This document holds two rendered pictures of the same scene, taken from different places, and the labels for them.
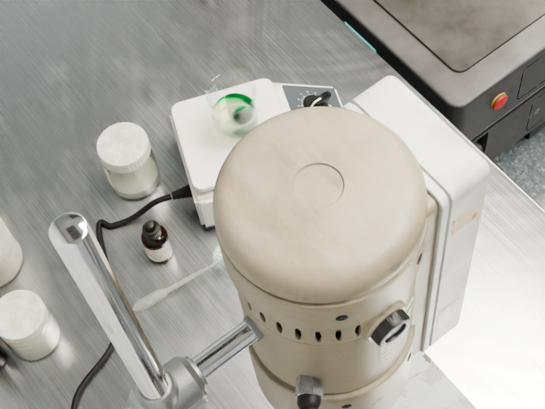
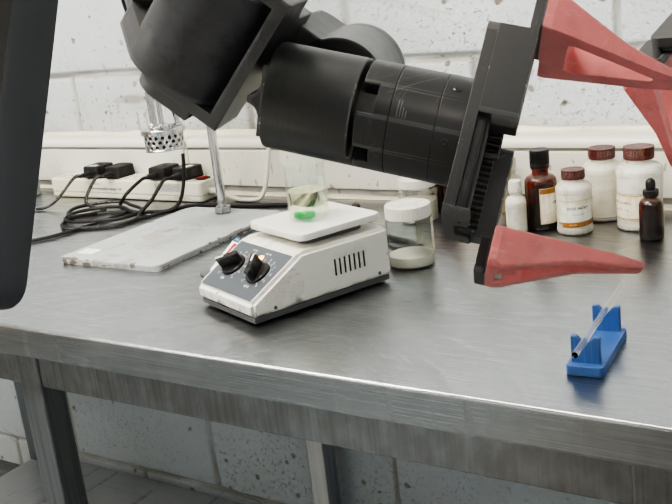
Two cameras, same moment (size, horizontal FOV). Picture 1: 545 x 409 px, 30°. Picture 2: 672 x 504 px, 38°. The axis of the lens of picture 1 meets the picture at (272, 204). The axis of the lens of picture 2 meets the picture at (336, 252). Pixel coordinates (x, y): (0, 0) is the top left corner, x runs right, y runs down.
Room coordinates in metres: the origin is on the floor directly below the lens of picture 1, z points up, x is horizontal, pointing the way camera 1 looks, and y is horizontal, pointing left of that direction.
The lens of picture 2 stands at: (1.68, -0.46, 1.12)
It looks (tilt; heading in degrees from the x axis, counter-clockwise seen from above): 16 degrees down; 154
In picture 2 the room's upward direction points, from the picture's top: 7 degrees counter-clockwise
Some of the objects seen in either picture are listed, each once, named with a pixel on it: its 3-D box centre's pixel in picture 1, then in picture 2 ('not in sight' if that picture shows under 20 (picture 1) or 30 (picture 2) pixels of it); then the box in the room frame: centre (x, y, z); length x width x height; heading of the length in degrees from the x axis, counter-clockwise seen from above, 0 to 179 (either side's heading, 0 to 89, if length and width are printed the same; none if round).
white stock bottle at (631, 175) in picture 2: not in sight; (639, 186); (0.73, 0.46, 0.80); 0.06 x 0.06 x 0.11
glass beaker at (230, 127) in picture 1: (235, 108); (305, 189); (0.63, 0.02, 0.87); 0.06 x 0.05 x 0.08; 145
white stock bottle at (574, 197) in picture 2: not in sight; (574, 200); (0.68, 0.39, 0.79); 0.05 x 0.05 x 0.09
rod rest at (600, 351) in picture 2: not in sight; (596, 337); (1.02, 0.12, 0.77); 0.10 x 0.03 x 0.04; 125
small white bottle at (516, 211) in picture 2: not in sight; (516, 206); (0.63, 0.33, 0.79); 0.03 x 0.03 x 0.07
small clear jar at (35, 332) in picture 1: (26, 325); (418, 198); (0.46, 0.28, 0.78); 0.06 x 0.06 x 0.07
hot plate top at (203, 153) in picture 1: (233, 134); (313, 220); (0.63, 0.03, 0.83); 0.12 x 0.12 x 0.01; 8
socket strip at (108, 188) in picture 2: not in sight; (131, 185); (-0.15, 0.02, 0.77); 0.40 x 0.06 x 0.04; 29
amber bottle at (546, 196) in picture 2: not in sight; (541, 188); (0.63, 0.37, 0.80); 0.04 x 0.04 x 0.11
